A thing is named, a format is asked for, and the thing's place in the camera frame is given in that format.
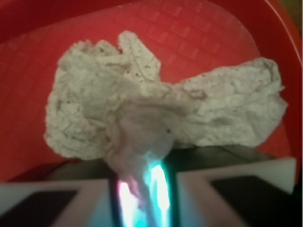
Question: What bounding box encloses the red plastic tray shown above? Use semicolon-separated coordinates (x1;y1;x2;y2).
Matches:
0;0;302;182

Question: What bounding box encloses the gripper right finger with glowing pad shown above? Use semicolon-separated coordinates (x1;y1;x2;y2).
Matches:
144;145;297;227

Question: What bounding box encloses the white paper towel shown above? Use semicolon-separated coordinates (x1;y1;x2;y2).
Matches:
44;31;288;188

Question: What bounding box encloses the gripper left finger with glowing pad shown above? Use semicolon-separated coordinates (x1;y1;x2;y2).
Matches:
0;163;124;227

